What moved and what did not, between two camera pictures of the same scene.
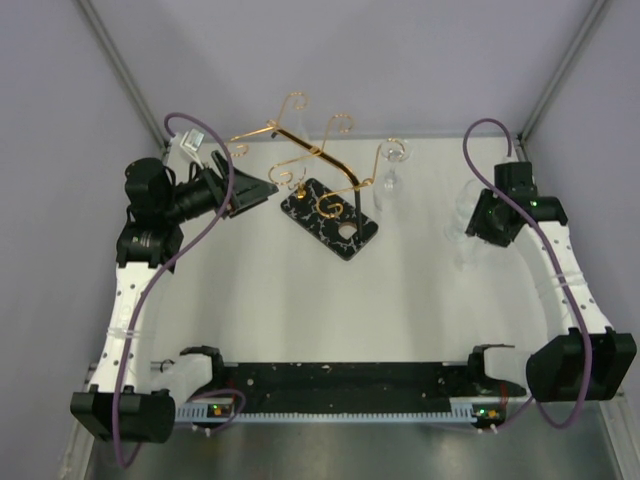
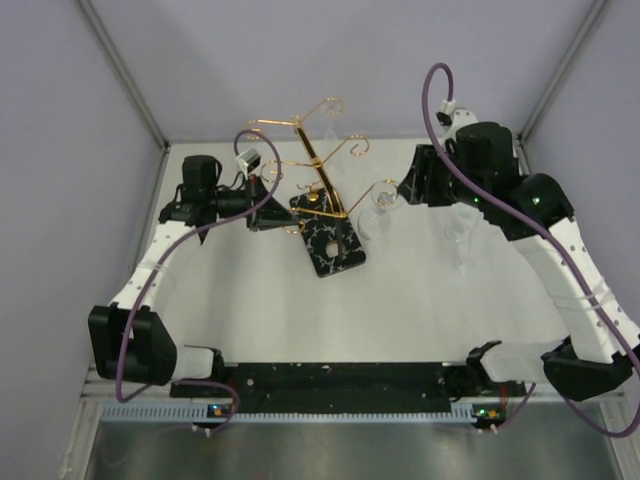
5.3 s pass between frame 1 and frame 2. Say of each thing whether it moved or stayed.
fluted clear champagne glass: stayed
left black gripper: moved
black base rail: stayed
